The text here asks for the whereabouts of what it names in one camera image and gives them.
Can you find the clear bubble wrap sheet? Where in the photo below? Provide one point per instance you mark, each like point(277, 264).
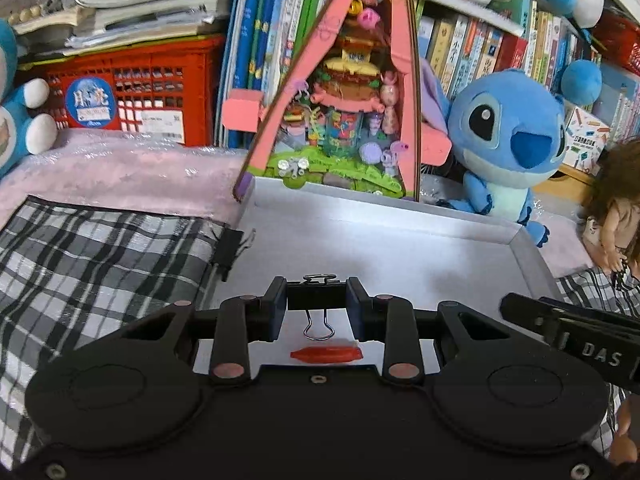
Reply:
point(115, 170)

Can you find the white printed carton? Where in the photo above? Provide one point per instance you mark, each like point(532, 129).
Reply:
point(587, 140)

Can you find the blue robot cat plush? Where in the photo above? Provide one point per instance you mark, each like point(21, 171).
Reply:
point(22, 110)

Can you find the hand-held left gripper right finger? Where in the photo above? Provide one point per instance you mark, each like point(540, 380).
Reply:
point(357, 312)

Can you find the black white plaid blanket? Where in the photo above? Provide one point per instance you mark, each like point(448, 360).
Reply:
point(90, 270)

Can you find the white cardboard box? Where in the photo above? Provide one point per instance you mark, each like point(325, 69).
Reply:
point(400, 260)

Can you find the pink triangular miniature house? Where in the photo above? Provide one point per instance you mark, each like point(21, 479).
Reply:
point(350, 85)

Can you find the wooden drawer box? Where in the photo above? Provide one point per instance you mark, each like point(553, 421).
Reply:
point(565, 192)

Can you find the person's right hand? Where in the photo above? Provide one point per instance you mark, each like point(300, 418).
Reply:
point(625, 432)

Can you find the red sausage-shaped piece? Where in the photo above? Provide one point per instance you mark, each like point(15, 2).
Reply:
point(325, 354)

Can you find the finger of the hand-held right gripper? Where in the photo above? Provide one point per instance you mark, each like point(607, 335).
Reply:
point(527, 312)

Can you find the long-haired baby doll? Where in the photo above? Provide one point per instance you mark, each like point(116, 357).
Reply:
point(612, 195)

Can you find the red plastic crate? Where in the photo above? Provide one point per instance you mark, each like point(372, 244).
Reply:
point(150, 85)

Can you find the blue alien plush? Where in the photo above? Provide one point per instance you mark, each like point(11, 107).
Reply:
point(505, 135)

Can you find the row of tall blue books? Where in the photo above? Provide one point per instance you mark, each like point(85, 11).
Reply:
point(265, 35)

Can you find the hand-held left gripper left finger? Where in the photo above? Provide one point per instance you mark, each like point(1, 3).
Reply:
point(278, 310)

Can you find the red plastic basket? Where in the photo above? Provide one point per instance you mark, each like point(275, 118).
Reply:
point(620, 42)

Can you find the black binder clip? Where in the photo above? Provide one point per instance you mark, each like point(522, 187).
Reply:
point(317, 296)
point(229, 250)

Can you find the row of colourful shelf books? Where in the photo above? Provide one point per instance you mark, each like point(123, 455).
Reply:
point(475, 50)

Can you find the stack of lying books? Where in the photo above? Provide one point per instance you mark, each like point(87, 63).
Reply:
point(150, 0)

